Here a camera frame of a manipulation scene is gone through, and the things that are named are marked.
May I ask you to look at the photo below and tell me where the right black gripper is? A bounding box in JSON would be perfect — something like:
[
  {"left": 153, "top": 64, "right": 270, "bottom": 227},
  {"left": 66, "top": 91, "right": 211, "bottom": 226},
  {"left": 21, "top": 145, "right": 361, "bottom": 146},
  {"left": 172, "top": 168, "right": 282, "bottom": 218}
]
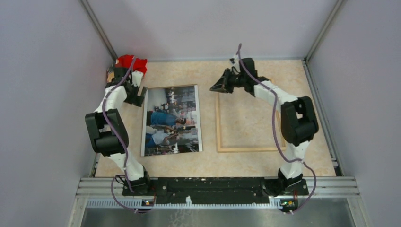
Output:
[{"left": 210, "top": 69, "right": 246, "bottom": 95}]

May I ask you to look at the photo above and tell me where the printed photo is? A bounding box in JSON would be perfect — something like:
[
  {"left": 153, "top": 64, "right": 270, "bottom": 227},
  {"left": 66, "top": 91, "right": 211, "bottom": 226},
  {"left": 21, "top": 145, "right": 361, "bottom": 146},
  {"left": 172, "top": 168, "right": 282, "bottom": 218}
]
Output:
[{"left": 140, "top": 85, "right": 203, "bottom": 157}]

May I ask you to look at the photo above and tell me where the wooden picture frame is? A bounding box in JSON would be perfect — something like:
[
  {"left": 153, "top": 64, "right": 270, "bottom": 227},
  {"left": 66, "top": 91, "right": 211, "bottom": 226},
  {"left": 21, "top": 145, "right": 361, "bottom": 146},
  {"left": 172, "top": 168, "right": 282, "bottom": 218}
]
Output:
[{"left": 215, "top": 88, "right": 286, "bottom": 153}]

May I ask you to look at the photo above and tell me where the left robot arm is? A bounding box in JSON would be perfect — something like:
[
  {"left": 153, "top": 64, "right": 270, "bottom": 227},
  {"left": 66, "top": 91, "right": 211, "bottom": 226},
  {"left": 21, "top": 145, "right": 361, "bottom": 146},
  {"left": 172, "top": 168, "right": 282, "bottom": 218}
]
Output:
[{"left": 85, "top": 66, "right": 152, "bottom": 195}]

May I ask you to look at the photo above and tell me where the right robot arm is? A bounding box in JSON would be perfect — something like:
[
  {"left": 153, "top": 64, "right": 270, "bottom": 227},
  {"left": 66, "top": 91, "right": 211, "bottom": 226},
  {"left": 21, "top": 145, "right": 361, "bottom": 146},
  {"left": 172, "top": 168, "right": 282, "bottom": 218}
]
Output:
[{"left": 210, "top": 55, "right": 319, "bottom": 196}]

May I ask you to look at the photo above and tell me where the red crumpled cloth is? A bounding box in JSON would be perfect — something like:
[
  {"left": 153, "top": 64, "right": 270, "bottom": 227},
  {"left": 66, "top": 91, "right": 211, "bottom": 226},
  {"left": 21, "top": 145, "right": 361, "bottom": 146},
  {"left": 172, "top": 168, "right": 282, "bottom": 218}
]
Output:
[{"left": 107, "top": 54, "right": 148, "bottom": 74}]

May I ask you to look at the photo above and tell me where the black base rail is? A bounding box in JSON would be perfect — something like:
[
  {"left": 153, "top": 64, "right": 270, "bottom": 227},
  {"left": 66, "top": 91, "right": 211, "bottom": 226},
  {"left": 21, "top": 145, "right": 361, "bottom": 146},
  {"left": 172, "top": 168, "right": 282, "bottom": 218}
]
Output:
[{"left": 122, "top": 177, "right": 309, "bottom": 205}]

